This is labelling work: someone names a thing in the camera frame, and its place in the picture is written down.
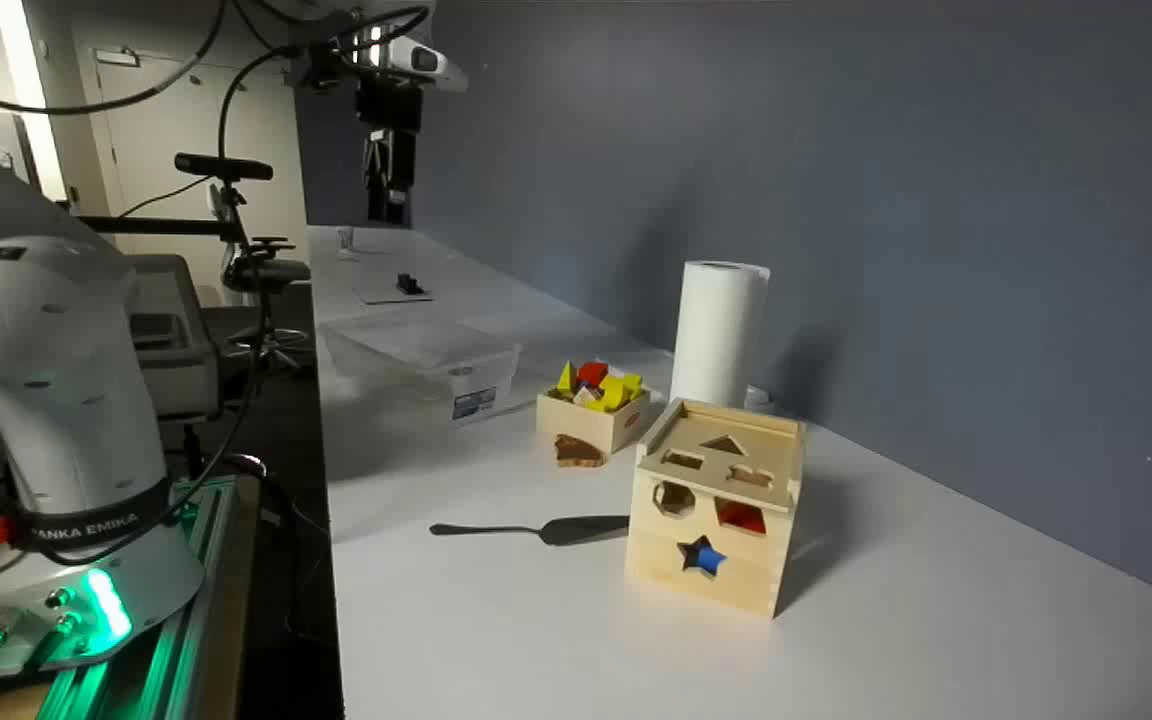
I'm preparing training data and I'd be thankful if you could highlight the wooden shape sorter lid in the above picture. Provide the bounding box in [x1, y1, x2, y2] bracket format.
[638, 396, 812, 517]

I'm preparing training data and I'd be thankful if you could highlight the red block inside box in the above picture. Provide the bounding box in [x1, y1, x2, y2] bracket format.
[712, 497, 771, 541]

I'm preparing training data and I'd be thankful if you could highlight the wooden shape sorter box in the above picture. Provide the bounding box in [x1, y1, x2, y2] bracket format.
[626, 444, 808, 624]

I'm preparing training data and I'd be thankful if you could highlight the clear plastic storage bin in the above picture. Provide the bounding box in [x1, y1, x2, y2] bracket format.
[318, 311, 527, 426]

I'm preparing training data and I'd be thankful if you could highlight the grey desktop device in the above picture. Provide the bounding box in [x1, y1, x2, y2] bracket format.
[119, 250, 227, 424]

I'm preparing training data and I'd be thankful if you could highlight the small wooden tray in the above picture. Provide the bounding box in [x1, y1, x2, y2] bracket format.
[534, 375, 655, 473]

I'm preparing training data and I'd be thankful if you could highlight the white paper towel roll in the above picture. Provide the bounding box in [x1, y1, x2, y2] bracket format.
[667, 254, 776, 413]

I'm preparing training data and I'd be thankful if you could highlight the blue star block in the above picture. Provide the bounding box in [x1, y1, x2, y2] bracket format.
[675, 531, 731, 579]

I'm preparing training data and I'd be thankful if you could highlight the robot mounting table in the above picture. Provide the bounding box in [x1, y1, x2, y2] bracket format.
[0, 473, 269, 720]

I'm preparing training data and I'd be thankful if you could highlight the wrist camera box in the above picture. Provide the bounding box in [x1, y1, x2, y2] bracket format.
[382, 37, 473, 96]

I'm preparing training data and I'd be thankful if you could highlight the black camera stand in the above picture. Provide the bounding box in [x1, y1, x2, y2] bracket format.
[207, 176, 318, 379]

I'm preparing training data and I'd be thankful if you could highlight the black stereo camera bar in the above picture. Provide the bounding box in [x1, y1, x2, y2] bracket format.
[171, 147, 278, 184]

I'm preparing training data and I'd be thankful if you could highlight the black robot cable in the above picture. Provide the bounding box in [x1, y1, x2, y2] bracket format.
[211, 0, 437, 160]

